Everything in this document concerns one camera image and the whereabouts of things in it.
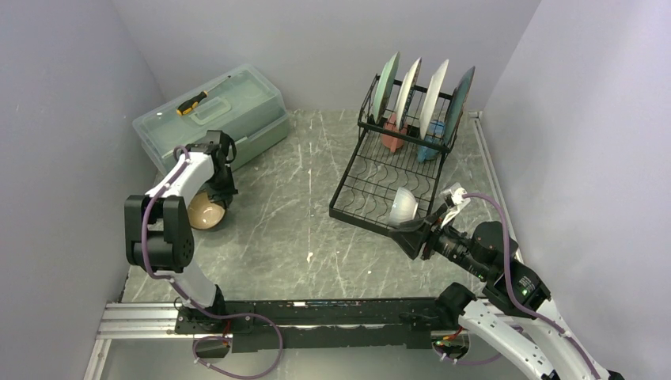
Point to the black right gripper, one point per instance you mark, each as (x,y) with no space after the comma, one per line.
(410,234)

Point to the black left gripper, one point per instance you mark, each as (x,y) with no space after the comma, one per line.
(223,197)

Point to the white ceramic bowl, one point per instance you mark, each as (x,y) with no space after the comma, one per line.
(404,207)

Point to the brown glazed bowl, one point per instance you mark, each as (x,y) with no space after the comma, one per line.
(204,214)

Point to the pink ceramic mug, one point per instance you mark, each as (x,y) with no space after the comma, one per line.
(389,141)

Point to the black wire dish rack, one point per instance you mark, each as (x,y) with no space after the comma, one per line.
(367,188)

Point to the dark blue speckled plate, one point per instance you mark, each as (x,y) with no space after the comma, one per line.
(456,106)

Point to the red teal flower plate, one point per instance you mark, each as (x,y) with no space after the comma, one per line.
(431,98)

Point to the red teal rimmed plate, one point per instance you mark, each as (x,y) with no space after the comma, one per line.
(407,86)

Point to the light blue flower plate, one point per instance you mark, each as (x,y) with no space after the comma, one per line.
(384,88)

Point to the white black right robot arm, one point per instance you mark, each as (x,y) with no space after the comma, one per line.
(542,345)

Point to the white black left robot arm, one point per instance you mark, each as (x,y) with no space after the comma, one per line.
(158,233)

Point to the green translucent plastic storage box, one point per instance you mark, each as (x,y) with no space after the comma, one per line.
(250,110)

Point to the yellow black handled screwdriver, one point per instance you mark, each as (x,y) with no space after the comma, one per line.
(188,106)

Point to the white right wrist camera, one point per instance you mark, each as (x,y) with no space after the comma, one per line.
(455,199)

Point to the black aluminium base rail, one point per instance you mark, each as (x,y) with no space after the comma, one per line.
(412,323)

